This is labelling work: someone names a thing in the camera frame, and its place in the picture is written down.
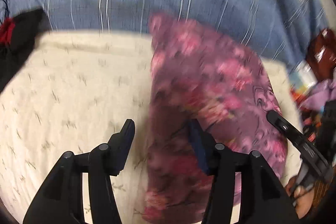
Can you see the person's right hand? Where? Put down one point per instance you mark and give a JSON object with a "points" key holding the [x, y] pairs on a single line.
{"points": [[300, 193]]}

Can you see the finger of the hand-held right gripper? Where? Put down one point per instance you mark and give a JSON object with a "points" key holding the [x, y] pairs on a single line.
{"points": [[282, 125]]}

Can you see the pink floral garment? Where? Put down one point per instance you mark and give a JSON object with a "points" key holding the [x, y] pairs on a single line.
{"points": [[210, 82]]}

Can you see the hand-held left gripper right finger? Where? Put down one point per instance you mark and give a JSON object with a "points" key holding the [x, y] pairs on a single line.
{"points": [[199, 145]]}

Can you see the red packet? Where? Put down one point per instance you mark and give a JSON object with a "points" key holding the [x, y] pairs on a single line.
{"points": [[298, 96]]}

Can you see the purple cloth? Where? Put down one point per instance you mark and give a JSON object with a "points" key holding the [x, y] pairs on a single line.
{"points": [[323, 92]]}

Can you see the black and red cloth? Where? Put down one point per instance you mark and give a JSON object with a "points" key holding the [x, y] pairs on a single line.
{"points": [[18, 40]]}

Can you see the cream leaf-print bedsheet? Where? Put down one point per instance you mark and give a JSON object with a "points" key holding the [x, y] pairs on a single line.
{"points": [[65, 82]]}

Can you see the clear bag with colourful print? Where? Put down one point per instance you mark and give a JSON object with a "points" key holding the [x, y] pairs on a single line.
{"points": [[302, 77]]}

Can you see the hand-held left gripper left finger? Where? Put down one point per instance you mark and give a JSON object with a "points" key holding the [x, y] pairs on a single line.
{"points": [[123, 150]]}

